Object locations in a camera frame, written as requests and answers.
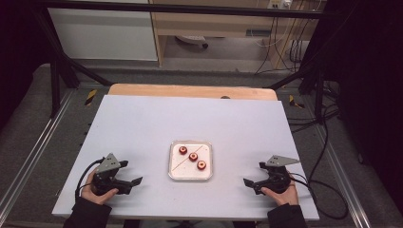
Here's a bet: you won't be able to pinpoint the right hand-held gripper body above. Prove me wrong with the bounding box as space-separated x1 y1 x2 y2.
253 155 300 196

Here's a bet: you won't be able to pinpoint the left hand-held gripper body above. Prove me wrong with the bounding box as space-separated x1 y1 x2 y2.
90 153 133 197

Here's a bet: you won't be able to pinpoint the thin wooden stick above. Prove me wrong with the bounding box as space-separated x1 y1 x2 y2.
171 144 204 173

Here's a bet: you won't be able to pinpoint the white square tray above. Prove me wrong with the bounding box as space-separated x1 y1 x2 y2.
167 140 214 181

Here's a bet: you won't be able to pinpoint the person's left hand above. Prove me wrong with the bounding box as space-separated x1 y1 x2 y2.
81 170 120 206

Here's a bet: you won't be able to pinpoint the person's right hand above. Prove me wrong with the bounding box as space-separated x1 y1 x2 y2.
259 172 299 207

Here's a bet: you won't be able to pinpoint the white board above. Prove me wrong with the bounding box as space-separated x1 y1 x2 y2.
51 94 320 221

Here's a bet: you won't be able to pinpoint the yellow black tape strip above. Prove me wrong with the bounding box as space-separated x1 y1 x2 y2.
84 88 98 106
288 94 306 109

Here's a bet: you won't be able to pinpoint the wooden table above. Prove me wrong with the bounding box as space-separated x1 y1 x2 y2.
107 83 278 102

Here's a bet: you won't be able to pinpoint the white cabinet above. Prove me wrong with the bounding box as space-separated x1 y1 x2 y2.
47 0 159 62

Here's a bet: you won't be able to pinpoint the grey power strip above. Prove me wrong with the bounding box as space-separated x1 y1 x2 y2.
245 28 272 38

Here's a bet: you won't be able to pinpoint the black curtain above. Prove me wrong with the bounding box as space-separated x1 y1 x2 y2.
0 0 51 127
322 0 403 217

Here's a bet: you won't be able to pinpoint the chair base with caster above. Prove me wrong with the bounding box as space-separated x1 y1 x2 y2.
175 34 210 50

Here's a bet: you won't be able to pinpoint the wooden desk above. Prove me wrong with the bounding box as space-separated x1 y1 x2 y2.
148 0 327 69

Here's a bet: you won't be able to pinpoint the white power strip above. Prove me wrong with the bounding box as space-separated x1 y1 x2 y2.
267 0 293 10

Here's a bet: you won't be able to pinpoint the left hand-held gripper black cable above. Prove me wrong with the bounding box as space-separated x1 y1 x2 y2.
74 157 106 200

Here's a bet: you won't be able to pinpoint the hand-held gripper black cable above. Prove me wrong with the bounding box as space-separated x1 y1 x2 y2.
74 157 106 200
288 120 350 221

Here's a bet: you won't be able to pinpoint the right hand-held gripper black cable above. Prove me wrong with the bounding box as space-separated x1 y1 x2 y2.
288 120 350 221

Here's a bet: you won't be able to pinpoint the aluminium rail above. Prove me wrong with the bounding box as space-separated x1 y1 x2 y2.
308 94 374 228
0 89 75 217

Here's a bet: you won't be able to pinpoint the black floor cables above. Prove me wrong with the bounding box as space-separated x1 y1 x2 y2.
286 80 341 134

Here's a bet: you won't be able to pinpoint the hanging cable bundle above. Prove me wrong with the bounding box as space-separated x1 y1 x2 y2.
255 0 321 75

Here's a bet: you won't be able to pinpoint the black metal frame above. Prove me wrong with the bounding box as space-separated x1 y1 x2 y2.
31 0 336 124

